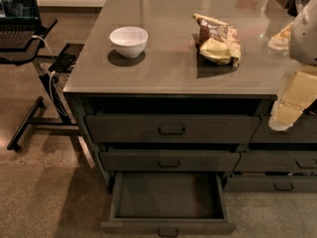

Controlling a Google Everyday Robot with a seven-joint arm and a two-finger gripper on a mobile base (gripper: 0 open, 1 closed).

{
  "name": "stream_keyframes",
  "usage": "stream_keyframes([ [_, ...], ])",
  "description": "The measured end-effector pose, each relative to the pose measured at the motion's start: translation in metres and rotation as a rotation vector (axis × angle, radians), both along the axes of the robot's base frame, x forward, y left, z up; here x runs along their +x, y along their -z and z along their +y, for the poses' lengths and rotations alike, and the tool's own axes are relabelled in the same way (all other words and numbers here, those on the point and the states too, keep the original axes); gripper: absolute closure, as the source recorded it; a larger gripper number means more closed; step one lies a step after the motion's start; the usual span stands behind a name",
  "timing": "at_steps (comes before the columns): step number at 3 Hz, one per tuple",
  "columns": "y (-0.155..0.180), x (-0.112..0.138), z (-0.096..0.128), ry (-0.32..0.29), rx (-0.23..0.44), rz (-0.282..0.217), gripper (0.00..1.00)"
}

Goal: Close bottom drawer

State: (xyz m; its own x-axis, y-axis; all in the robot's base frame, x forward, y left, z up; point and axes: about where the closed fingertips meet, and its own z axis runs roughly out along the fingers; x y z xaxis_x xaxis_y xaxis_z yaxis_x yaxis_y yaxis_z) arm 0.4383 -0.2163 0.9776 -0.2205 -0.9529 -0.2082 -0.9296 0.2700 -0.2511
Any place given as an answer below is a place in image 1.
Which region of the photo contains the white beige gripper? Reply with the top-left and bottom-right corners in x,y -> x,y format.
268,66 -> 317,131

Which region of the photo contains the drawer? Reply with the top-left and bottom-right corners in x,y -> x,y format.
101,172 -> 237,238
224,176 -> 317,192
99,150 -> 240,172
235,151 -> 317,173
251,114 -> 317,144
84,114 -> 261,144

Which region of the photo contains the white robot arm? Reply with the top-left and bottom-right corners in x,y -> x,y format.
268,0 -> 317,131

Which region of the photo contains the brown yellow chip bag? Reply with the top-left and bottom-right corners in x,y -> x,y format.
193,14 -> 241,68

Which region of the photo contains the dark grey kitchen island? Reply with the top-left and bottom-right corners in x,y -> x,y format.
63,0 -> 316,185

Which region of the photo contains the white ceramic bowl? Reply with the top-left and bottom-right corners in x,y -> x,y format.
109,27 -> 149,59

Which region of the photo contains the black smartphone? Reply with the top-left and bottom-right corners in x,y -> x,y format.
49,53 -> 75,72

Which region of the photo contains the black laptop stand table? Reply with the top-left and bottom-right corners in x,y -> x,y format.
0,16 -> 85,152

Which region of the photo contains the black laptop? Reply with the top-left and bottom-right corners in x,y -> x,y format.
0,0 -> 42,52

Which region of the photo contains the white charging cable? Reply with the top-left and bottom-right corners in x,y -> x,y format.
31,34 -> 68,117

